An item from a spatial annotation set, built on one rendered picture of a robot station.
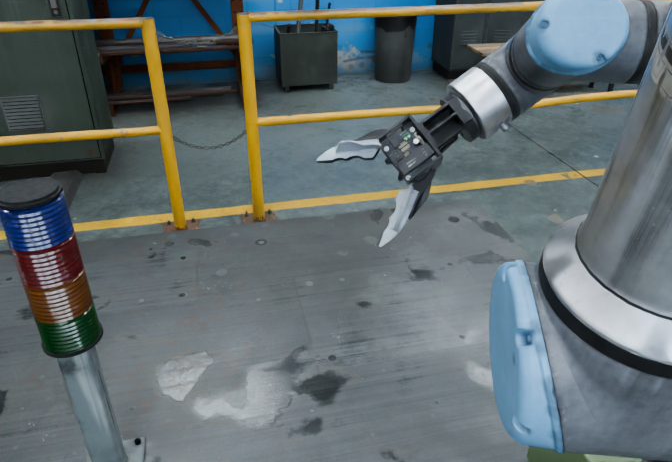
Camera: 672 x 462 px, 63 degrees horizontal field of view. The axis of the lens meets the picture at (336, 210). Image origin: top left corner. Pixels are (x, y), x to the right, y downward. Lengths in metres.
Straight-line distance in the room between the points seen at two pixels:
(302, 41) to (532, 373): 4.58
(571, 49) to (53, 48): 3.10
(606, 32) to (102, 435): 0.74
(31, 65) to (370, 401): 2.99
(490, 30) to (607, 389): 5.12
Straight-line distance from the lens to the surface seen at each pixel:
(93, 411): 0.75
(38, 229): 0.59
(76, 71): 3.49
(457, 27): 5.32
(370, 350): 0.96
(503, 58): 0.76
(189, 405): 0.90
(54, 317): 0.65
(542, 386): 0.43
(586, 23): 0.65
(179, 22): 5.30
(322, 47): 4.94
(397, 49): 5.20
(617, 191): 0.38
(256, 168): 2.74
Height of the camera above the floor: 1.46
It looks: 29 degrees down
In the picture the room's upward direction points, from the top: straight up
